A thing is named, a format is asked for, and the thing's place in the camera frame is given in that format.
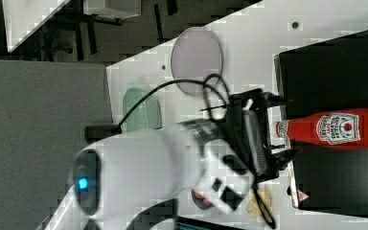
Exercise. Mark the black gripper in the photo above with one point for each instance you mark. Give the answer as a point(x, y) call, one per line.
point(247, 129)

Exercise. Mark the red ketchup bottle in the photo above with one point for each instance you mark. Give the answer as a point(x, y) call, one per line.
point(345, 129)

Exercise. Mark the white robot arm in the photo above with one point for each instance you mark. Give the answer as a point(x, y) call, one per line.
point(132, 181)

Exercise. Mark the black toaster oven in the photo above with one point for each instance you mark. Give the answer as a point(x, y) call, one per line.
point(327, 76)

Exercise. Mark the peeled banana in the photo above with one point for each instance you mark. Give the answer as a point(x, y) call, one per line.
point(252, 207)

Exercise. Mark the red fruit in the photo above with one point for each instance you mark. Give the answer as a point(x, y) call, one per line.
point(206, 202)

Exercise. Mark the small blue bowl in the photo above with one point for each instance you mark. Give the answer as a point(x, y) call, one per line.
point(196, 197)

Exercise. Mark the green perforated colander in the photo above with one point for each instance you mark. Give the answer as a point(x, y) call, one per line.
point(146, 115)

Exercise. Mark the white side table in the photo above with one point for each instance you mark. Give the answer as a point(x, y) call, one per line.
point(23, 17)

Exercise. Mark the black cylindrical post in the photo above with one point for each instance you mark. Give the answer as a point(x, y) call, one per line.
point(96, 133)

